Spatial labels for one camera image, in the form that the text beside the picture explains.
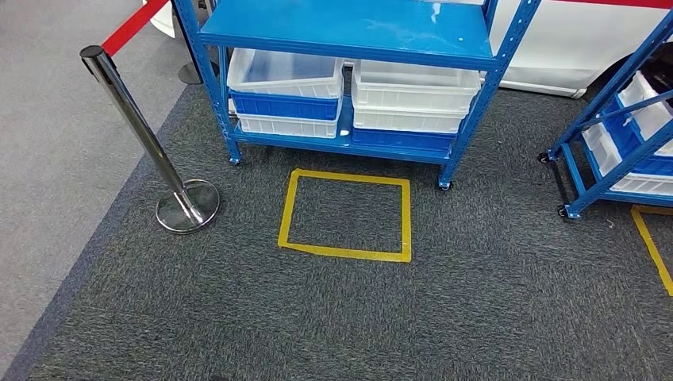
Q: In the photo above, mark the black parts pile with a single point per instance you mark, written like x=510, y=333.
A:
x=660, y=65

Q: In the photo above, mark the blue steel shelf rack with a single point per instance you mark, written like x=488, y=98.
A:
x=342, y=31
x=604, y=158

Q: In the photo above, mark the black barrier post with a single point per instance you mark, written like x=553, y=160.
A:
x=192, y=71

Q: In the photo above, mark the chrome barrier stanchion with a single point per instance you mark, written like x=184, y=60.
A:
x=142, y=131

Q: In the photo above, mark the blue plastic bin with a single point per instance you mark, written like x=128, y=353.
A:
x=402, y=141
x=284, y=106
x=625, y=142

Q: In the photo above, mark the white car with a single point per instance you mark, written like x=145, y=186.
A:
x=557, y=47

